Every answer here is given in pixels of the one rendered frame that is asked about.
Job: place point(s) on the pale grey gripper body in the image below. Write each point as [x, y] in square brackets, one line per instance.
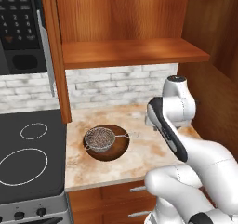
[150, 121]

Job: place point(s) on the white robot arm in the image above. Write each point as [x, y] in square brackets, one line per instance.
[214, 175]

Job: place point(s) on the brown wooden bowl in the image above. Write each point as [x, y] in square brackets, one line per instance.
[108, 153]

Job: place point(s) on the metal mesh tea strainer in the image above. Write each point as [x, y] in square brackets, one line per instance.
[99, 139]

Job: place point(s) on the tall wooden cabinet side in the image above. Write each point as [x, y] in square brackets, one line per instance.
[217, 88]

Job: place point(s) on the wooden cabinet door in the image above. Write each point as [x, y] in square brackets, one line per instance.
[59, 79]

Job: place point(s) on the wooden base cabinet panel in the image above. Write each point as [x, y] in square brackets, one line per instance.
[85, 206]

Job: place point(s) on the wooden drawer front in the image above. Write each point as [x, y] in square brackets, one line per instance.
[121, 210]
[117, 191]

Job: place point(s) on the black glass hob stove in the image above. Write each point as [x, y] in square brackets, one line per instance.
[28, 175]

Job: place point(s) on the black stove knob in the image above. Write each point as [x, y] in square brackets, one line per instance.
[19, 215]
[41, 212]

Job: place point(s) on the black microwave oven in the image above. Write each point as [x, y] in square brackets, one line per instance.
[18, 23]

